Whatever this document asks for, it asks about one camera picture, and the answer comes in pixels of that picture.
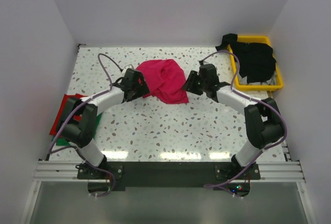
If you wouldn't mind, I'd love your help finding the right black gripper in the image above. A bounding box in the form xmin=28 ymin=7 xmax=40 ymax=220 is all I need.
xmin=181 ymin=70 xmax=208 ymax=96

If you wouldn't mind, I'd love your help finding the pink t shirt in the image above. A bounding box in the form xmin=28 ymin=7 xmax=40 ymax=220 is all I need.
xmin=137 ymin=59 xmax=189 ymax=104

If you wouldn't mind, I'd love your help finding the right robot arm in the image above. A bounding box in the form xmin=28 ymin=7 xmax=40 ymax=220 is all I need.
xmin=183 ymin=64 xmax=287 ymax=179

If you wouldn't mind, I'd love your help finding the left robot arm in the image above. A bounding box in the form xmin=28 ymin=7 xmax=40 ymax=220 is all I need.
xmin=56 ymin=68 xmax=149 ymax=178

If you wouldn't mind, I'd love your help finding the black t shirt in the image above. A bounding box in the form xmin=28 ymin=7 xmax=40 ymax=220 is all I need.
xmin=216 ymin=34 xmax=276 ymax=69

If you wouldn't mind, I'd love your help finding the yellow plastic bin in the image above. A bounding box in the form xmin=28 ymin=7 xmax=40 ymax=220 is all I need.
xmin=233 ymin=35 xmax=284 ymax=92

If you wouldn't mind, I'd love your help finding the grey t shirt in bin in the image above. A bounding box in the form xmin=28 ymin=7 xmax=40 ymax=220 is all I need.
xmin=237 ymin=65 xmax=277 ymax=85

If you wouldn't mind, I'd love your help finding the red folded t shirt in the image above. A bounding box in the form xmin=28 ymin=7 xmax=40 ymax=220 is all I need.
xmin=49 ymin=93 xmax=90 ymax=137

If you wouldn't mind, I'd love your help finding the green folded t shirt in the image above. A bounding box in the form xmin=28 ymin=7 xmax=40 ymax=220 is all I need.
xmin=54 ymin=112 xmax=102 ymax=148

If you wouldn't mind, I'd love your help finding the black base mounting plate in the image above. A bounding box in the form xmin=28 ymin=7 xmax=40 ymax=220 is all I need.
xmin=77 ymin=160 xmax=259 ymax=196

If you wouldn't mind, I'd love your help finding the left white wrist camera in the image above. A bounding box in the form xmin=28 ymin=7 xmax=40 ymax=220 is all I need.
xmin=122 ymin=66 xmax=130 ymax=74

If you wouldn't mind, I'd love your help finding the aluminium frame rail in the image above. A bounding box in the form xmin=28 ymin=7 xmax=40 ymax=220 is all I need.
xmin=33 ymin=141 xmax=307 ymax=183

